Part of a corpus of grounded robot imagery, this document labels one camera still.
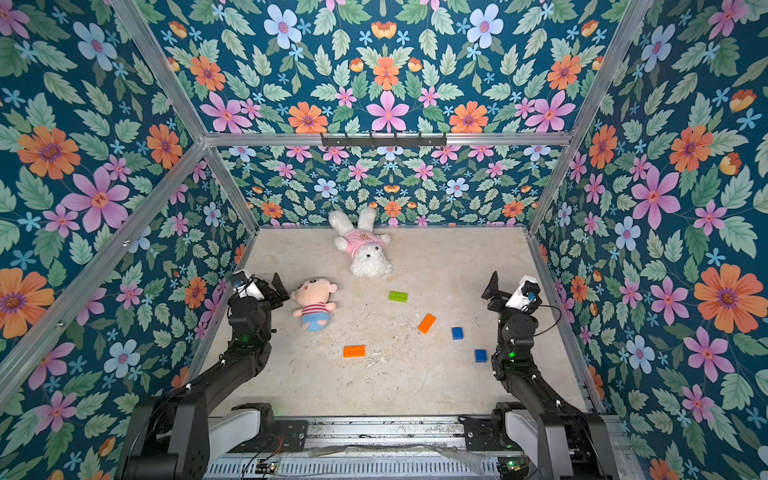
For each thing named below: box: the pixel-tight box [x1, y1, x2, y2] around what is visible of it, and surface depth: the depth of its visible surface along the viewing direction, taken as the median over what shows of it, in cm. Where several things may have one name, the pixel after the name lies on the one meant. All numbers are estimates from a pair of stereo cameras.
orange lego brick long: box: [343, 345, 367, 358], surface depth 89 cm
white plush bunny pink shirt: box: [329, 207, 393, 278], surface depth 104 cm
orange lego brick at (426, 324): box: [417, 313, 437, 334], surface depth 95 cm
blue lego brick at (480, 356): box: [474, 349, 488, 363], surface depth 88 cm
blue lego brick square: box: [452, 327, 465, 340], surface depth 92 cm
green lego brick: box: [388, 291, 409, 303], surface depth 101 cm
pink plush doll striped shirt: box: [291, 278, 338, 332], surface depth 93 cm
